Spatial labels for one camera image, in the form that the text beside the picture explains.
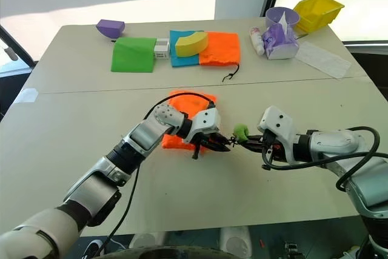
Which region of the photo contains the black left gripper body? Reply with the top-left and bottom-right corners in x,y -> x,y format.
192,131 -> 221,159

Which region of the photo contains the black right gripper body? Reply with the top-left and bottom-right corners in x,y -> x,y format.
261,131 -> 287,163

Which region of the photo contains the green fuzzy drawstring ball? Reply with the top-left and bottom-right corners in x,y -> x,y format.
227,123 -> 251,147

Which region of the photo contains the orange fabric pouch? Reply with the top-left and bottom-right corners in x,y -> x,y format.
198,31 -> 242,67
161,89 -> 219,151

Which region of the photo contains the blue fabric pouch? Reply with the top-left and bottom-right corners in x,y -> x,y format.
169,30 -> 207,68

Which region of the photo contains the white tube pink print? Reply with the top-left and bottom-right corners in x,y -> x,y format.
249,26 -> 266,56

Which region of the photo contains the green fabric pouch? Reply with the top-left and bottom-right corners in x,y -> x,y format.
110,36 -> 158,73

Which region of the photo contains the yellow foam arc block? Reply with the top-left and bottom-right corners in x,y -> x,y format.
175,30 -> 209,58

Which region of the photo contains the white rounded object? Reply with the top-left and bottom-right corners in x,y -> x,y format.
130,233 -> 166,249
218,227 -> 252,258

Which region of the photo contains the purple tissue pack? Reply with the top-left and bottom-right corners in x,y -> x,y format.
261,22 -> 299,61

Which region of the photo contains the small white box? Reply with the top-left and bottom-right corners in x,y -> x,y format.
153,38 -> 170,59

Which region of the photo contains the white paper sheet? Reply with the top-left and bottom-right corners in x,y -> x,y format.
294,40 -> 352,79

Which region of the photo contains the purple plastic bowl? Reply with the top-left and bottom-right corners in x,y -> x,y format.
266,6 -> 301,29

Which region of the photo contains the yellow plastic bin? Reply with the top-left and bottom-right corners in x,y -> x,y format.
292,0 -> 346,32

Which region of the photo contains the purple foam block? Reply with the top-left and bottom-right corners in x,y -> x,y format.
96,18 -> 125,39

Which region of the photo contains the clear tape patch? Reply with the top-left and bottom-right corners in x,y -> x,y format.
21,88 -> 39,104

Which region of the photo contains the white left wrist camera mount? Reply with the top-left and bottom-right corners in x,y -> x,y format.
183,107 -> 221,144

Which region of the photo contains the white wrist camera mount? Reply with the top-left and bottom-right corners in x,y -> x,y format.
256,106 -> 299,163
183,107 -> 221,144

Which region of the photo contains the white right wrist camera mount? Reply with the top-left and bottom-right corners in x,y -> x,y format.
256,106 -> 299,163

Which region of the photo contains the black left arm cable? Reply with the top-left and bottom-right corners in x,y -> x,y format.
90,92 -> 216,259

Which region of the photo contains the black drawstring cord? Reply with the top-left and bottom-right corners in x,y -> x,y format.
221,63 -> 241,83

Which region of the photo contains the black bar with grey handle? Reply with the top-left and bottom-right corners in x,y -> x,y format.
0,25 -> 37,69

